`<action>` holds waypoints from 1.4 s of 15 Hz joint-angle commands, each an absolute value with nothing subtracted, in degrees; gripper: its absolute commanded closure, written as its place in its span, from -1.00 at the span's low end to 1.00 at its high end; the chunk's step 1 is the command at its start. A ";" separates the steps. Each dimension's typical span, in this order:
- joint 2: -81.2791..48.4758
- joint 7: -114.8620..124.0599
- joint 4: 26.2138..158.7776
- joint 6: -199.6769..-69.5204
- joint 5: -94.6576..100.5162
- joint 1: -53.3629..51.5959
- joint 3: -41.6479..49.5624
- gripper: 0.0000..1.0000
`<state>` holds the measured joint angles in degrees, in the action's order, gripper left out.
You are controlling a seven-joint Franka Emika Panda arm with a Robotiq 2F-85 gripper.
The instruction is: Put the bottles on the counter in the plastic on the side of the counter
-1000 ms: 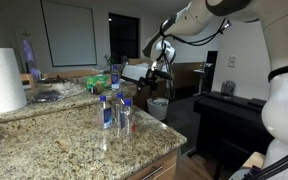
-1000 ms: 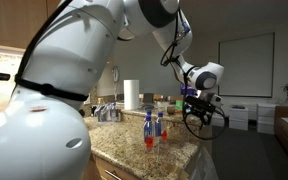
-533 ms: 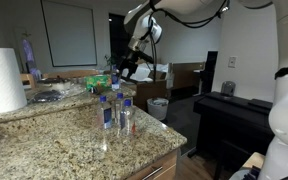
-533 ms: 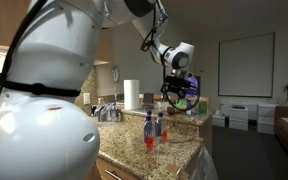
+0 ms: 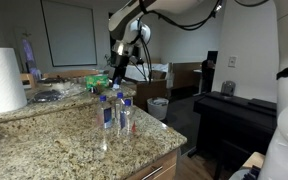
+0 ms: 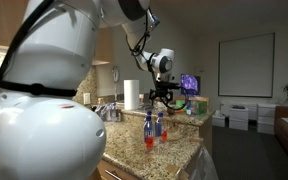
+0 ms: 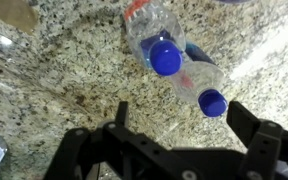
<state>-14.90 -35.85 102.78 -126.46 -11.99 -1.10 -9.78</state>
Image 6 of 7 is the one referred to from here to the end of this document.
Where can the white wall outlet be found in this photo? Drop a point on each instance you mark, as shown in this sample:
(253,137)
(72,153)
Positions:
(86,98)

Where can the white projector screen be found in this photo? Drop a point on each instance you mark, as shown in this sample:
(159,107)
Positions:
(246,65)

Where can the clear water bottle blue cap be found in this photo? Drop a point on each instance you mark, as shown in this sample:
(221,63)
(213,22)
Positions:
(148,133)
(149,113)
(188,107)
(160,128)

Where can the brown tape piece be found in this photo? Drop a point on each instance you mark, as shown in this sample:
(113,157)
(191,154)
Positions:
(177,171)

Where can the clear printed plastic bag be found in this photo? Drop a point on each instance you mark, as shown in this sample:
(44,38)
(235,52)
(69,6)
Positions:
(204,166)

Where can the white storage box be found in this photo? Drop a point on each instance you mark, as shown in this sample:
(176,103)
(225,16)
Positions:
(239,118)
(266,120)

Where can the white paper towel roll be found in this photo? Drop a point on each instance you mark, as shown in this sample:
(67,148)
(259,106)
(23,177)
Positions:
(131,95)

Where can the wooden counter cabinet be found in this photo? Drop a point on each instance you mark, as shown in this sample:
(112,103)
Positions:
(114,168)

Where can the shrink-wrapped water bottle pack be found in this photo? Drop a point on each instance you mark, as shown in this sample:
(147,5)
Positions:
(109,111)

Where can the wooden wall cabinet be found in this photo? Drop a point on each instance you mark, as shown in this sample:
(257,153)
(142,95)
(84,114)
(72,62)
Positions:
(102,50)

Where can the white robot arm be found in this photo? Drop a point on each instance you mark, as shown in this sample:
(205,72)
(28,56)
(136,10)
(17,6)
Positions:
(34,133)

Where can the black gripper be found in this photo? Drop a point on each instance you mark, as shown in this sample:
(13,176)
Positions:
(163,88)

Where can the green tissue box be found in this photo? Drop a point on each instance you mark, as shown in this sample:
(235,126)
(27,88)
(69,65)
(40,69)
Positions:
(200,107)

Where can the white wall phone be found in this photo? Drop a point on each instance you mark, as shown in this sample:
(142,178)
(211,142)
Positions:
(116,74)

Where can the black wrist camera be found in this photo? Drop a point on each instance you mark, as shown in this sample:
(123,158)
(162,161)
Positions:
(176,85)

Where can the small white box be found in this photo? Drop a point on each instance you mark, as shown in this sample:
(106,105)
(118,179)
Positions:
(219,120)

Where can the flat display screen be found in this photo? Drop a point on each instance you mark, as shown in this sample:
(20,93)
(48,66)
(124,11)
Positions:
(190,85)

